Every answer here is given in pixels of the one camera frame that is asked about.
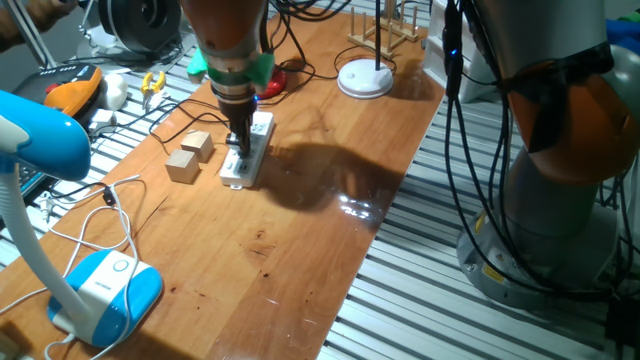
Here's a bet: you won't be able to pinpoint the brown sleeved forearm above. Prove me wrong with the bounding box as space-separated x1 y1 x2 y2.
0 0 79 54

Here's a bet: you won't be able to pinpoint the white lamp cable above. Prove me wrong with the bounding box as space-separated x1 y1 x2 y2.
0 173 147 360

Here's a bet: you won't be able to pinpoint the black lamp power cord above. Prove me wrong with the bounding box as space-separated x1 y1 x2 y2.
148 58 321 159

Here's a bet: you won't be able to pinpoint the wooden peg rack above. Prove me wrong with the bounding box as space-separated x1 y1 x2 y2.
348 0 421 60

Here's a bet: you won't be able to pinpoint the white power strip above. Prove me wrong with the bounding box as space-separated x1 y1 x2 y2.
219 110 277 192

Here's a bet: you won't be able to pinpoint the thin black cable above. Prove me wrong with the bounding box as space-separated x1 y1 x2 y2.
269 0 399 77

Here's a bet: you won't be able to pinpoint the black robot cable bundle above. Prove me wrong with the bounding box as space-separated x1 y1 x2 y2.
442 0 640 301

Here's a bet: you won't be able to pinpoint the black filament spool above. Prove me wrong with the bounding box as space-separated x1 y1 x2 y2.
97 0 183 55

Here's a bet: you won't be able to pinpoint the blue white desk lamp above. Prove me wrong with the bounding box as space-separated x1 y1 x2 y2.
0 89 165 349

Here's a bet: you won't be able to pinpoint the blue plastic bag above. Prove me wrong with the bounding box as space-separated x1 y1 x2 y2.
604 9 640 47

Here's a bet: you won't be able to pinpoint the red desk lamp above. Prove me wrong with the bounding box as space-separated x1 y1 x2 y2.
256 66 289 101

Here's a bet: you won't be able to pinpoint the white power adapter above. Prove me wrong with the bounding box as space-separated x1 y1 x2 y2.
88 108 118 135

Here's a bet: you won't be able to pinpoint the white plastic box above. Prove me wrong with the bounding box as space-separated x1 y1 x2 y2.
422 0 482 104

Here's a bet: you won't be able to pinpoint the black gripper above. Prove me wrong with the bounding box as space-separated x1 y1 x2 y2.
218 94 258 156

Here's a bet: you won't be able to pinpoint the light wooden block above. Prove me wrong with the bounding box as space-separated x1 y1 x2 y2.
164 148 201 185
180 129 215 164

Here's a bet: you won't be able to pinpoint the brown wooden board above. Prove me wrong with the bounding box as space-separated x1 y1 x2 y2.
0 7 446 360

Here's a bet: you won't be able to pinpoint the yellow handled pliers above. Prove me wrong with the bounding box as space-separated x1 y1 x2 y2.
139 70 168 110

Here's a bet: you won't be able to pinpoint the aluminium frame bar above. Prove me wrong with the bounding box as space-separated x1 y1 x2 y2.
4 0 57 70

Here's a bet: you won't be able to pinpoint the white rounded object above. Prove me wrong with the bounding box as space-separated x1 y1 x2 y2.
99 73 130 112

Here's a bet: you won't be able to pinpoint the orange black teach pendant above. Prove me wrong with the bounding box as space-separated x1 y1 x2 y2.
12 62 104 119

